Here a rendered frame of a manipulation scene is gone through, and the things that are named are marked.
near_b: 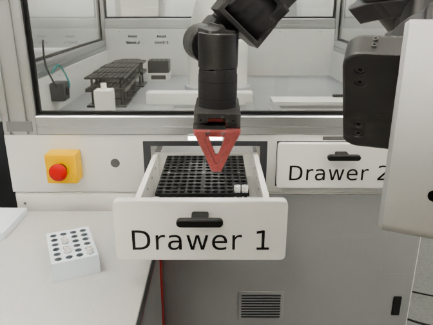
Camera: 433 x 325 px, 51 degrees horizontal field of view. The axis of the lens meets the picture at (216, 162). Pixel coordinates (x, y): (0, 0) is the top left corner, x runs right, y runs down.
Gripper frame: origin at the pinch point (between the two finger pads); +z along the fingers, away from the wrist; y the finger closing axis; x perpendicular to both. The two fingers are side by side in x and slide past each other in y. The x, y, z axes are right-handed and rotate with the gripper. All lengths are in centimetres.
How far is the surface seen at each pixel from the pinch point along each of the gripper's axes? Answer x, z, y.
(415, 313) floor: -85, 102, 90
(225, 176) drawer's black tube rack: -1.9, 10.7, 20.0
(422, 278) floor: -98, 102, 116
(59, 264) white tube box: 27.8, 21.1, 3.1
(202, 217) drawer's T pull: 2.2, 9.0, -1.2
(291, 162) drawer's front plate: -17.4, 12.5, 33.4
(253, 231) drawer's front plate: -6.4, 12.9, 1.3
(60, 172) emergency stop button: 34.9, 13.6, 27.5
